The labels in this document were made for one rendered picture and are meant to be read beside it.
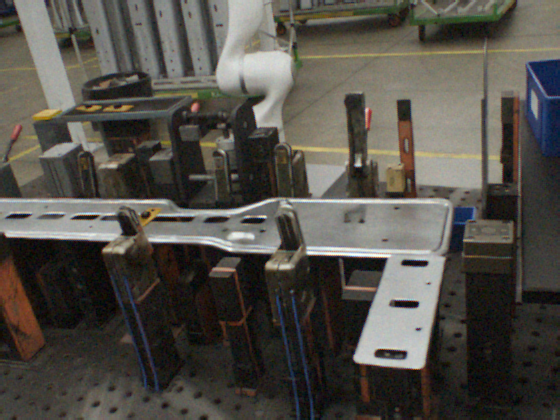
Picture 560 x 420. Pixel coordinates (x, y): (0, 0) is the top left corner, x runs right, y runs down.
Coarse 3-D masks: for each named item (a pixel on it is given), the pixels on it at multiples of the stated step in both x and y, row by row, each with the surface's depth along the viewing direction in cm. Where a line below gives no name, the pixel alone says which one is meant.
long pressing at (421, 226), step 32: (0, 224) 148; (32, 224) 145; (64, 224) 142; (96, 224) 140; (160, 224) 134; (192, 224) 132; (224, 224) 129; (256, 224) 127; (320, 224) 123; (352, 224) 121; (384, 224) 119; (416, 224) 117; (448, 224) 115; (320, 256) 113; (352, 256) 111; (384, 256) 109
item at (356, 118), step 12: (348, 96) 123; (360, 96) 125; (348, 108) 124; (360, 108) 126; (348, 120) 127; (360, 120) 127; (348, 132) 128; (360, 132) 128; (348, 144) 129; (360, 144) 129
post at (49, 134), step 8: (40, 120) 178; (40, 128) 176; (48, 128) 175; (56, 128) 176; (64, 128) 179; (40, 136) 177; (48, 136) 176; (56, 136) 176; (64, 136) 179; (40, 144) 178; (48, 144) 177; (56, 144) 176
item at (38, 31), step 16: (16, 0) 470; (32, 0) 468; (32, 16) 470; (48, 16) 482; (32, 32) 478; (48, 32) 484; (32, 48) 486; (48, 48) 485; (48, 64) 487; (48, 80) 494; (64, 80) 502; (48, 96) 503; (64, 96) 503; (80, 128) 521; (96, 144) 532
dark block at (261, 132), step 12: (264, 132) 142; (276, 132) 145; (252, 144) 142; (264, 144) 141; (276, 144) 145; (252, 156) 143; (264, 156) 142; (264, 168) 144; (264, 180) 146; (276, 180) 146; (264, 192) 147; (276, 192) 147
